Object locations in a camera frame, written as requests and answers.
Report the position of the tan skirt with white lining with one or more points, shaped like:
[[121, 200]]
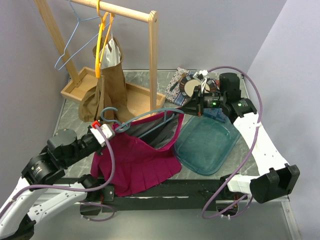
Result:
[[110, 90]]

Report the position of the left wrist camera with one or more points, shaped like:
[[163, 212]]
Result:
[[102, 132]]

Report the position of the magenta garment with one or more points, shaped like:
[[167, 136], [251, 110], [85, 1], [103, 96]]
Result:
[[142, 163]]

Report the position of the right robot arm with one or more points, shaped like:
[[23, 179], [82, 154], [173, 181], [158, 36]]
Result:
[[277, 177]]

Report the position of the wooden clothes rack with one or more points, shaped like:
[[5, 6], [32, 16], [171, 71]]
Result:
[[140, 99]]

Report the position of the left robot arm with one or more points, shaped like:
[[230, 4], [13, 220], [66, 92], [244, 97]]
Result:
[[36, 196]]

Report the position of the teal plastic hanger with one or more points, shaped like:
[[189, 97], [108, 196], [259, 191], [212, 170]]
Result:
[[162, 116]]

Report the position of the teal plastic basket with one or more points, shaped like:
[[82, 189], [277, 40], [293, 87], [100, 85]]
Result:
[[204, 144]]

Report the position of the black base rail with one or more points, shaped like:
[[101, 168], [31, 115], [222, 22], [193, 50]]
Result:
[[168, 195]]

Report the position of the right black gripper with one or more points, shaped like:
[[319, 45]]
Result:
[[195, 105]]

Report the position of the brown rimmed ceramic plate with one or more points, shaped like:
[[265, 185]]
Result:
[[188, 83]]

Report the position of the light blue wire hanger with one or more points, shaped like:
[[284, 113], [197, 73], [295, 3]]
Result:
[[83, 34]]

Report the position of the patterned placemat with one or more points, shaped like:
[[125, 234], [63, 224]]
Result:
[[176, 97]]

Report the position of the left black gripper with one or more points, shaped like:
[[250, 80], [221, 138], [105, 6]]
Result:
[[99, 150]]

